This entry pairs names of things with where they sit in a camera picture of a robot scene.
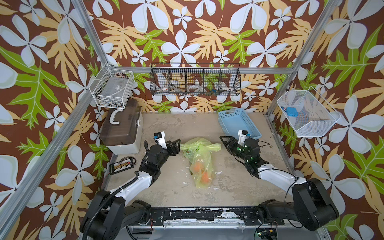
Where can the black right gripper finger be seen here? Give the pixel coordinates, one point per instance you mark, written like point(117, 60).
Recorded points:
point(230, 148)
point(228, 139)

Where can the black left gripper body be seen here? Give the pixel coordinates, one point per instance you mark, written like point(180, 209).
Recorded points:
point(164, 153)

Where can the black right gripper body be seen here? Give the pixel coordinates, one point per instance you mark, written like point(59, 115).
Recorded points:
point(239, 151)

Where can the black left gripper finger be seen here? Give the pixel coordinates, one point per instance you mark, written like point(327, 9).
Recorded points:
point(176, 145)
point(172, 151)

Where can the green avocado-print plastic bag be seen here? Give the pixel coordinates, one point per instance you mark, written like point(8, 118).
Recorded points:
point(199, 150)

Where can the wrinkled orange back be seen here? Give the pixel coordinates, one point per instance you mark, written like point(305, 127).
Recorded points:
point(197, 168)

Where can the wrinkled orange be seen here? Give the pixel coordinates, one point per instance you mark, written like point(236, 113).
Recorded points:
point(206, 178)
point(197, 168)

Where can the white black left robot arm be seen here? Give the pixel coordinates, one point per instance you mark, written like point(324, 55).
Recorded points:
point(109, 211)

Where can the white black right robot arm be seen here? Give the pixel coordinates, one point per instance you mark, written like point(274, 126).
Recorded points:
point(311, 206)

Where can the light blue perforated plastic basket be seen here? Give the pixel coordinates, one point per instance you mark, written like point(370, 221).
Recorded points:
point(233, 120)

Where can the black tray with orange parts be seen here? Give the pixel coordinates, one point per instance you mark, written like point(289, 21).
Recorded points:
point(124, 164)

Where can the brown lidded storage box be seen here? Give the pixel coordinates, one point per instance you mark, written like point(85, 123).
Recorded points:
point(122, 130)

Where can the blue small object in basket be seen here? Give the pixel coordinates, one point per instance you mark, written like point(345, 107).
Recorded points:
point(290, 111)

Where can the white mesh basket right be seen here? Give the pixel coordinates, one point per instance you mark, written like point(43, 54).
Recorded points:
point(316, 115)

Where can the small black electronics board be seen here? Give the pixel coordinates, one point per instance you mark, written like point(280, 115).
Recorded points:
point(270, 234)

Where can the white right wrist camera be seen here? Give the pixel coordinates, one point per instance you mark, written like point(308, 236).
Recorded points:
point(243, 135)

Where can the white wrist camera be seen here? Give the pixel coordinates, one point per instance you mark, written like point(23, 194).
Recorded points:
point(243, 135)
point(159, 138)

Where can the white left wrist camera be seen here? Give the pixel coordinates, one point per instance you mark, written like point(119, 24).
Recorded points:
point(159, 138)

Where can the black wire basket centre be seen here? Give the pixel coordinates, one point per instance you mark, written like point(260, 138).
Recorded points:
point(209, 79)

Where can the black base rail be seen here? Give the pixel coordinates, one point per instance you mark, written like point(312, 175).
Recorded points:
point(244, 215)

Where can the white wire basket left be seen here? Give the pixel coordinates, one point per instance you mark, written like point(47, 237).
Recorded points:
point(112, 86)

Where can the aluminium frame post right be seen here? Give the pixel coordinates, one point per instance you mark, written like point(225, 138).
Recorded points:
point(309, 43)

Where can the aluminium frame post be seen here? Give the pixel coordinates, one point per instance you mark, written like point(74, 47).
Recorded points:
point(309, 43)
point(91, 31)

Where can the aluminium frame post left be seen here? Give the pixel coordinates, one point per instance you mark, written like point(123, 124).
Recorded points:
point(91, 31)

